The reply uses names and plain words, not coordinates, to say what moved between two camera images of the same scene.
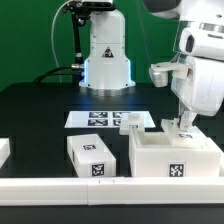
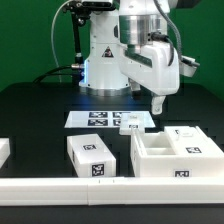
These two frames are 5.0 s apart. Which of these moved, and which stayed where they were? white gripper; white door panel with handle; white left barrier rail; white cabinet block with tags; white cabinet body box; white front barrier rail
Moved: white cabinet body box; white gripper
Stayed: white door panel with handle; white left barrier rail; white front barrier rail; white cabinet block with tags
